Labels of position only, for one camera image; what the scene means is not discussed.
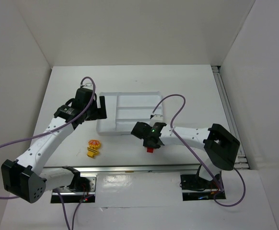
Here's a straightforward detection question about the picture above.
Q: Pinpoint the red lego brick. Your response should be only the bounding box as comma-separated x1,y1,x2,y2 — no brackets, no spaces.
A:
147,148,154,153

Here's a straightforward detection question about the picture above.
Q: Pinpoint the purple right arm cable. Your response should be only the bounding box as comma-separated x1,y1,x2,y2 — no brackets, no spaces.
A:
151,94,246,207

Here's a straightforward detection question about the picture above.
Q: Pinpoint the aluminium front rail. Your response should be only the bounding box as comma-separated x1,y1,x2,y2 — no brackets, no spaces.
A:
40,163,202,175

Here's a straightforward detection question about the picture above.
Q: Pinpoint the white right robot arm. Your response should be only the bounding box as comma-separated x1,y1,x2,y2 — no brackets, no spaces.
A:
131,122,240,191

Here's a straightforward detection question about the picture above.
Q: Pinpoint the white divided sorting tray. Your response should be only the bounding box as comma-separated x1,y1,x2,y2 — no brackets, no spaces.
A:
96,92,163,136

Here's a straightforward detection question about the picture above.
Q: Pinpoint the aluminium rail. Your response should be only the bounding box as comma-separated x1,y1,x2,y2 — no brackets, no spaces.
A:
40,163,202,175
211,66,250,170

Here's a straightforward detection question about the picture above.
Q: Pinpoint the aluminium right side rail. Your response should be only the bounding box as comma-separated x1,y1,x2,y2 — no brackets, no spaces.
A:
211,66,250,170

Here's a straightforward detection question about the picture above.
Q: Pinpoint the yellow orange lego stack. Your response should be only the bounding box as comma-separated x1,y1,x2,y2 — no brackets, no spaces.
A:
87,139,101,158

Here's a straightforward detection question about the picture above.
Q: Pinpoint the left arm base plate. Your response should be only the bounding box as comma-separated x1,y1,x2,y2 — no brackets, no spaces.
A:
57,172,97,204

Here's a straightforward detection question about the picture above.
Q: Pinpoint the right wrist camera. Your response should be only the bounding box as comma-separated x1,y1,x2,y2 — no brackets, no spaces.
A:
151,114,163,123

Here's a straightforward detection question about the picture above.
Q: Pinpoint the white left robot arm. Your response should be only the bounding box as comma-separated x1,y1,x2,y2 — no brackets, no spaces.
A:
1,87,107,203

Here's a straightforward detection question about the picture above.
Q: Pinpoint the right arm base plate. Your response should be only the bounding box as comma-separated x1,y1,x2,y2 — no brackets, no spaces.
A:
180,174,226,201

